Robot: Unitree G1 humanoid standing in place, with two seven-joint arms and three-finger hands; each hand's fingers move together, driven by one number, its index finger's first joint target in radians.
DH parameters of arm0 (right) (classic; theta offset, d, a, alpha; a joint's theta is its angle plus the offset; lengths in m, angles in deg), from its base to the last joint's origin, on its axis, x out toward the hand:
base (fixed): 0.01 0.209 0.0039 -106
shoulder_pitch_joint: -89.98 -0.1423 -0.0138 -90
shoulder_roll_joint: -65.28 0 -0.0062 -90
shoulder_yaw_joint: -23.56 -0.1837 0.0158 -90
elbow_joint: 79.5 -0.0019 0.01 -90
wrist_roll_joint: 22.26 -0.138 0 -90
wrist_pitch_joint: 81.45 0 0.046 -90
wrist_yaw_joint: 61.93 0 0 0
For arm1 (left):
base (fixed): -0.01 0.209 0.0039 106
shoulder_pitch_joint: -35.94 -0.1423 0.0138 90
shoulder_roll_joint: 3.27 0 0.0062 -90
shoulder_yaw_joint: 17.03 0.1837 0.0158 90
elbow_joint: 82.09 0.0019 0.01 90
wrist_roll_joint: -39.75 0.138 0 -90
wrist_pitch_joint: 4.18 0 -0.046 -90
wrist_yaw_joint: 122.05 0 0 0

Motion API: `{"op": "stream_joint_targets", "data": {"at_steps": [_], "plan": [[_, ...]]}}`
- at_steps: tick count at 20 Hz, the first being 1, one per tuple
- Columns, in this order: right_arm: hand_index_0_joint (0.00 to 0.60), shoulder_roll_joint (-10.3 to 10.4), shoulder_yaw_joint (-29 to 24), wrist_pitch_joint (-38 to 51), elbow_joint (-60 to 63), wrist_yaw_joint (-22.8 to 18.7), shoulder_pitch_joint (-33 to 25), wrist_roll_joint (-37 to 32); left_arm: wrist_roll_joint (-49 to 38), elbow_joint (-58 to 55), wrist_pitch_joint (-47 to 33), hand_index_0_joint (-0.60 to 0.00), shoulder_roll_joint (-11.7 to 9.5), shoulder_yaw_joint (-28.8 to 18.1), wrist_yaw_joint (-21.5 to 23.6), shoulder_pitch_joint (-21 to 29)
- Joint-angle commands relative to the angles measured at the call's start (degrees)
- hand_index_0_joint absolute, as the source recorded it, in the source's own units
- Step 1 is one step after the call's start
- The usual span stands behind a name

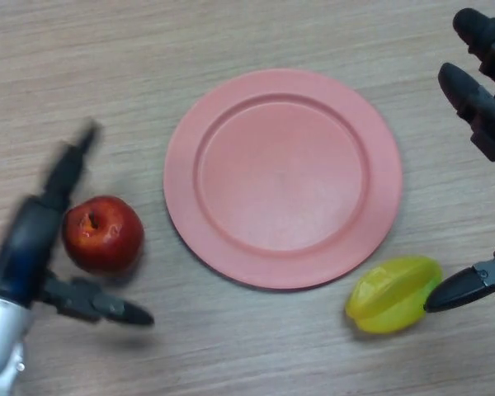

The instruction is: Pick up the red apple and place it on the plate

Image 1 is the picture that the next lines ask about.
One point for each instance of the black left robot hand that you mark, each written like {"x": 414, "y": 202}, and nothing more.
{"x": 29, "y": 243}

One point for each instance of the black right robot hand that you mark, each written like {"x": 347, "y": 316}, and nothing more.
{"x": 478, "y": 103}

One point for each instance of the red apple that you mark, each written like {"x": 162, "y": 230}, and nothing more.
{"x": 103, "y": 235}

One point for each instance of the pink round plate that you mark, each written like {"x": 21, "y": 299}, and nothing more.
{"x": 282, "y": 179}

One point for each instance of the yellow green starfruit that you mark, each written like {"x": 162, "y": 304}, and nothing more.
{"x": 387, "y": 299}

